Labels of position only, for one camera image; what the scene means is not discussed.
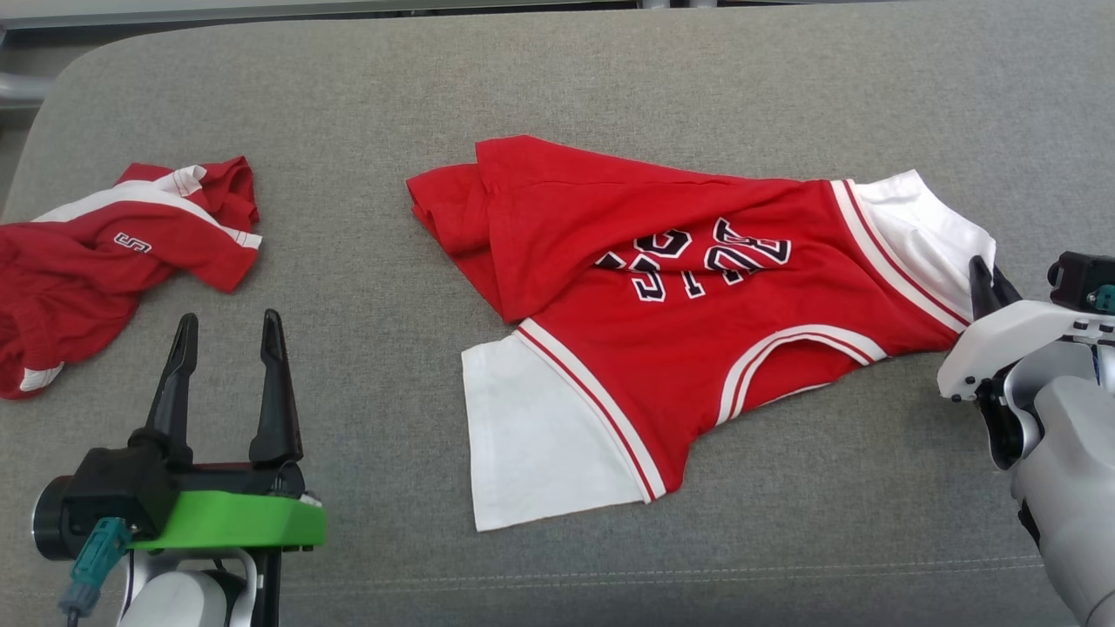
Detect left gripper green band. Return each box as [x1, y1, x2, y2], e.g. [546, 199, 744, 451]
[129, 309, 328, 552]

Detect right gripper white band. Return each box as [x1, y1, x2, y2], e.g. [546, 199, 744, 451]
[937, 255, 1115, 402]

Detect red shorts with white stripe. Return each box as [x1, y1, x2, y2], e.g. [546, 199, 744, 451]
[0, 157, 262, 401]

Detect red Bulls basketball jersey shirt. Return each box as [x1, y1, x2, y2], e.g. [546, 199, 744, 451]
[406, 135, 998, 532]

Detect grey fabric sofa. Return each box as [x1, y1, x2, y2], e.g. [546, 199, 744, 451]
[0, 0, 1115, 627]

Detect grey metal tube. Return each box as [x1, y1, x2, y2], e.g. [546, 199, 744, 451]
[0, 74, 55, 107]

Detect teal left camera cable connector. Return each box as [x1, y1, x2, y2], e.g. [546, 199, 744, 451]
[59, 517, 132, 619]

